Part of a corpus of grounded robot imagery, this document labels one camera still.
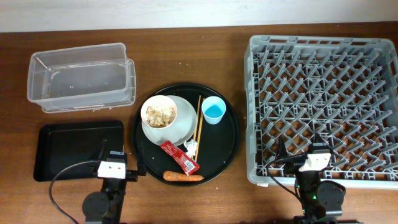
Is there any grey dishwasher rack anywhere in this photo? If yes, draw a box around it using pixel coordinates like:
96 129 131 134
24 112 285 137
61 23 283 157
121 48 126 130
244 35 397 190

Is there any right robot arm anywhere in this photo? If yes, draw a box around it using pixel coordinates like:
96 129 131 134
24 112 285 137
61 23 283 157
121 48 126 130
275 134 346 224

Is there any clear plastic bin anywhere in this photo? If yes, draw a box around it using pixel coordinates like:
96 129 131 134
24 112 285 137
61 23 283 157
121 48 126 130
27 42 137 113

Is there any black rectangular tray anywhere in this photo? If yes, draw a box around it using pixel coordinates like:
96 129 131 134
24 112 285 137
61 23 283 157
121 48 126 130
33 120 124 182

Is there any white napkin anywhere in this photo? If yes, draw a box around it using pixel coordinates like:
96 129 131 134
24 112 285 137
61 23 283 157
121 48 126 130
183 139 198 157

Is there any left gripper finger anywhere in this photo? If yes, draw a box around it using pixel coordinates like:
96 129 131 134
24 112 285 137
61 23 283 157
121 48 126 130
136 141 147 176
98 139 107 161

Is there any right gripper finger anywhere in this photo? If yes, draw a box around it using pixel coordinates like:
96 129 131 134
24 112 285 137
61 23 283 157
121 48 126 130
276 135 287 160
310 133 330 151

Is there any red snack wrapper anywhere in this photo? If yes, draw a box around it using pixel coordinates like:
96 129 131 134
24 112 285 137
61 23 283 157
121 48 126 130
160 141 200 176

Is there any food scraps and rice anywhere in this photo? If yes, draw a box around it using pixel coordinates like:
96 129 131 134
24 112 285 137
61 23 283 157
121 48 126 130
146 106 176 128

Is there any round black serving tray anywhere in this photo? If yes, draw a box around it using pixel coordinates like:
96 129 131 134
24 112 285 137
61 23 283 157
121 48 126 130
130 83 240 187

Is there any wooden chopstick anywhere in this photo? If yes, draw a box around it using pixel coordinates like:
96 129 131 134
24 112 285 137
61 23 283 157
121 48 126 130
193 95 201 141
195 98 205 162

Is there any orange carrot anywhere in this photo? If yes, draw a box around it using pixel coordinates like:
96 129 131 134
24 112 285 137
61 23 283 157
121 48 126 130
163 170 204 182

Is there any grey plate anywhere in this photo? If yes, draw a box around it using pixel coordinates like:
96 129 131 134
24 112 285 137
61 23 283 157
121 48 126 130
141 95 197 146

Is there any light blue cup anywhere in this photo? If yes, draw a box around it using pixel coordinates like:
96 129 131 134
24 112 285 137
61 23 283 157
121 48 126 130
201 96 226 124

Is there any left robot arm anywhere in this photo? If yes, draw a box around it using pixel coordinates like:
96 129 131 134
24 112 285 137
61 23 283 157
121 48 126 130
82 139 147 223

